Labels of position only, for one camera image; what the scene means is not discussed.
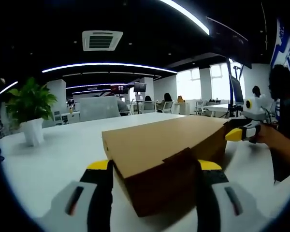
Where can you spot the ceiling air conditioner vent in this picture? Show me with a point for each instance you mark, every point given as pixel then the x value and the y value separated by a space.
pixel 102 40

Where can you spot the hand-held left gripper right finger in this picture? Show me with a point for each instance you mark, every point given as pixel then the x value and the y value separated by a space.
pixel 220 207

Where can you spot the red wall sign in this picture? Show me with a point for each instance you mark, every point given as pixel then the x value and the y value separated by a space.
pixel 117 87

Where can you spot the person's right hand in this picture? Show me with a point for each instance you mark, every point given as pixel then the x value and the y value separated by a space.
pixel 265 135

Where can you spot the blue wall poster board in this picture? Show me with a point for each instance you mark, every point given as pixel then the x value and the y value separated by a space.
pixel 284 43

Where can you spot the black television screen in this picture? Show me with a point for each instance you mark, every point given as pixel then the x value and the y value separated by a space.
pixel 140 87

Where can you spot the white office chair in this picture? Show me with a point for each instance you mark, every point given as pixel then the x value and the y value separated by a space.
pixel 148 106
pixel 200 106
pixel 168 107

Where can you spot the green potted plant white pot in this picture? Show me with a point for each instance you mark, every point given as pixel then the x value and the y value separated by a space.
pixel 30 101

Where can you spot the yellow bag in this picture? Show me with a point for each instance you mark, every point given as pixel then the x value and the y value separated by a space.
pixel 180 99

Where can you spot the grey partition panel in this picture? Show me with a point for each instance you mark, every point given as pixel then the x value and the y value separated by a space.
pixel 99 107

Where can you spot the white cabinet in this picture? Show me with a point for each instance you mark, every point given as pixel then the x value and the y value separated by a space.
pixel 182 108

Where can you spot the hanging black screen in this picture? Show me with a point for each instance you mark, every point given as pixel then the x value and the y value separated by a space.
pixel 232 41

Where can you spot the ceiling light strip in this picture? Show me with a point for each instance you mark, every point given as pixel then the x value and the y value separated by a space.
pixel 99 85
pixel 186 17
pixel 106 65

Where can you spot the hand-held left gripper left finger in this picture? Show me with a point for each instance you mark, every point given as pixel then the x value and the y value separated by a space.
pixel 82 205

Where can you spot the black desk monitor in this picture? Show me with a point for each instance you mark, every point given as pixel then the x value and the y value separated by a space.
pixel 236 89

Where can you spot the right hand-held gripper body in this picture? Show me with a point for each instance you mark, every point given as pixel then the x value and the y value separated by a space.
pixel 256 108

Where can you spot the brown cardboard shoe box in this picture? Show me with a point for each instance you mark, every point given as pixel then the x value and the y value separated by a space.
pixel 159 145

